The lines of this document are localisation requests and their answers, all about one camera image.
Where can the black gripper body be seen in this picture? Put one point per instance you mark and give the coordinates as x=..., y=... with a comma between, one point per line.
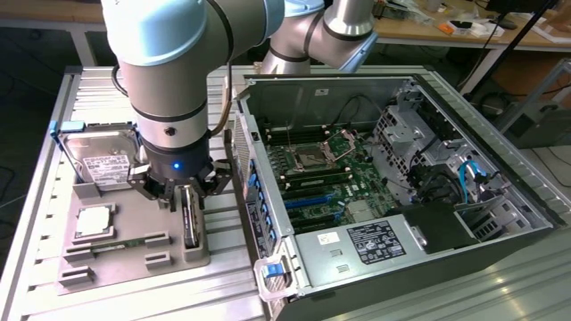
x=177, y=164

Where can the graphics card with black fan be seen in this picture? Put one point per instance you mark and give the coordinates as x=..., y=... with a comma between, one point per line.
x=189, y=220

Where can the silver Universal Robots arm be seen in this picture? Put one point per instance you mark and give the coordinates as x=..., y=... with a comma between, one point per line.
x=169, y=83

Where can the grey parts rack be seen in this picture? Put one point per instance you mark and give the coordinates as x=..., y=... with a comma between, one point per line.
x=133, y=234

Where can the silver CPU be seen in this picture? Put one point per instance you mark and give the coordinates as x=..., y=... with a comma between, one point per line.
x=92, y=221

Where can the green RAM stick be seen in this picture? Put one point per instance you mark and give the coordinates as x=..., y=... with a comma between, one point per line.
x=116, y=244

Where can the thin metal locking lever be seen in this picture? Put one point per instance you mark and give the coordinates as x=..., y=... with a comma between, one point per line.
x=291, y=137

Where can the blue expansion slot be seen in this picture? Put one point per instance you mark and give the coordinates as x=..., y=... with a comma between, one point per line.
x=312, y=201

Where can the black installed RAM stick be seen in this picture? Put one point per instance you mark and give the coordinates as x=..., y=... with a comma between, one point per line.
x=316, y=179

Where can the CPU socket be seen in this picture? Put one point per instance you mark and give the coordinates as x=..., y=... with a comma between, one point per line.
x=311, y=157

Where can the black expansion slot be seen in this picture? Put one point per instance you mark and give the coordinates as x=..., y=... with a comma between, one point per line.
x=313, y=222

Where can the blue case latch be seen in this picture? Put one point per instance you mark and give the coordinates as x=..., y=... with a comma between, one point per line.
x=272, y=271

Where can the open metal socket cover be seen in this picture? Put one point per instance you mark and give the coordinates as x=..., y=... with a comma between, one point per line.
x=340, y=142

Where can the green motherboard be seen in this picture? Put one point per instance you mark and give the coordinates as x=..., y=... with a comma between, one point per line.
x=356, y=190

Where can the grey power supply unit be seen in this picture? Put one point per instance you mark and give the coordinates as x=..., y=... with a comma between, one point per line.
x=329, y=257

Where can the metal disk bay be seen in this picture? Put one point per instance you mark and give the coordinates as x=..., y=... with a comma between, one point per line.
x=401, y=133

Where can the black plastic shroud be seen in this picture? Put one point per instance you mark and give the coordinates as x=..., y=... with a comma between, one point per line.
x=432, y=227

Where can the wooden desk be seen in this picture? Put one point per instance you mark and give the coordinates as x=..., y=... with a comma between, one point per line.
x=44, y=13

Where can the open black PC case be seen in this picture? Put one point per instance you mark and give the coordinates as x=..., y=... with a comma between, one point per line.
x=445, y=274

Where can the white and orange packaging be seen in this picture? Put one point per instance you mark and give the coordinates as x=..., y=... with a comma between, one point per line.
x=468, y=28

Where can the grey equipment box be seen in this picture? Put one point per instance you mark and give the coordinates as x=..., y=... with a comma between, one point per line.
x=544, y=127

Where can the black tripod pole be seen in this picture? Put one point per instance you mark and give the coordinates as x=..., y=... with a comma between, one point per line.
x=512, y=44

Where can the hard disk with blue bracket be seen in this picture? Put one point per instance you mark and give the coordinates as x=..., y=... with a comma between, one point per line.
x=97, y=157

